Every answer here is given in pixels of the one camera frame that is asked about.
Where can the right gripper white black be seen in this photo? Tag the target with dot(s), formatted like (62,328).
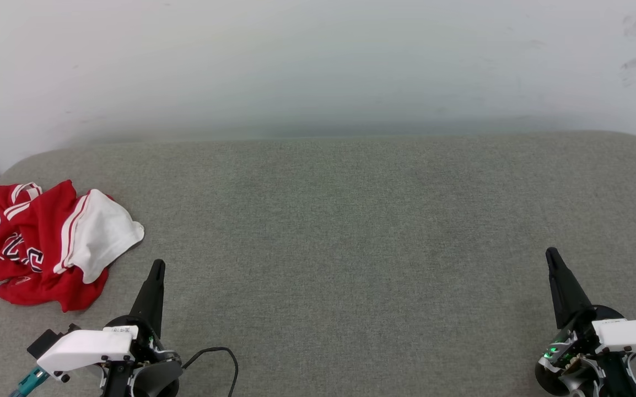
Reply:
(632,336)

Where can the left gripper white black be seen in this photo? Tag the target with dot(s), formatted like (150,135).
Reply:
(86,347)

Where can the red and white jersey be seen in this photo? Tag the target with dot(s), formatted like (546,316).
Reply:
(48,231)

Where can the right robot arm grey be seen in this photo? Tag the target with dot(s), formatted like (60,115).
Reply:
(615,380)

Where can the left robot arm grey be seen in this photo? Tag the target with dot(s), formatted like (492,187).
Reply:
(152,383)

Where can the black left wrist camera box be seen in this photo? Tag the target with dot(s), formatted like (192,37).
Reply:
(48,341)

